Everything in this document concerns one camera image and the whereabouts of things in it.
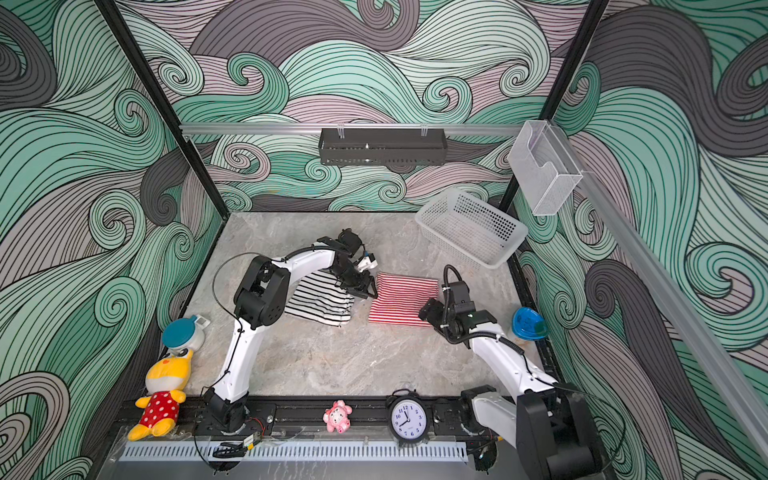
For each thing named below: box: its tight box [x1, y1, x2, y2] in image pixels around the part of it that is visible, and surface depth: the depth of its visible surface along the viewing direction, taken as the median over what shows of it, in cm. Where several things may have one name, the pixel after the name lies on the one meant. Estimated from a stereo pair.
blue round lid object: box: [512, 306, 549, 340], surface depth 81 cm
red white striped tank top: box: [368, 273, 439, 327], surface depth 96 cm
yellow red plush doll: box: [127, 350, 194, 441], surface depth 73 cm
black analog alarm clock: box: [386, 388, 430, 447], surface depth 73 cm
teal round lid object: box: [162, 314, 211, 354], surface depth 83 cm
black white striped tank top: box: [284, 270, 355, 327], surface depth 94 cm
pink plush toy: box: [323, 400, 353, 434], surface depth 73 cm
